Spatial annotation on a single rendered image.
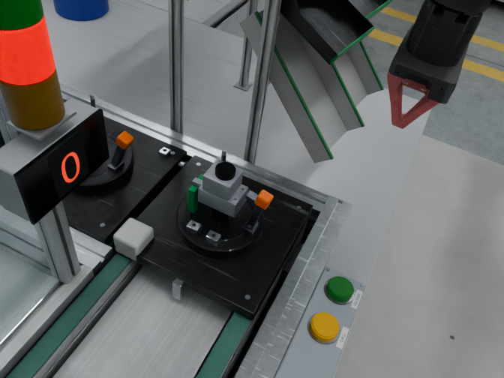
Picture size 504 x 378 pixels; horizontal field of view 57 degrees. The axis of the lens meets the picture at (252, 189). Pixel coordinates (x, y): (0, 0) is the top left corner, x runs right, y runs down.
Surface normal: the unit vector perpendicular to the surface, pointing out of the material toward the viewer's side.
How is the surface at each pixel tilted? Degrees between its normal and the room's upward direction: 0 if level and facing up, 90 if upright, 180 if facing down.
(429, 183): 0
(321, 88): 45
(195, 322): 0
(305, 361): 0
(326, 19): 25
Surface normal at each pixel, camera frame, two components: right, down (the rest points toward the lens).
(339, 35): 0.44, -0.41
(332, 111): 0.65, -0.14
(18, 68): 0.23, 0.72
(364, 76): -0.58, 0.54
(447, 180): 0.11, -0.69
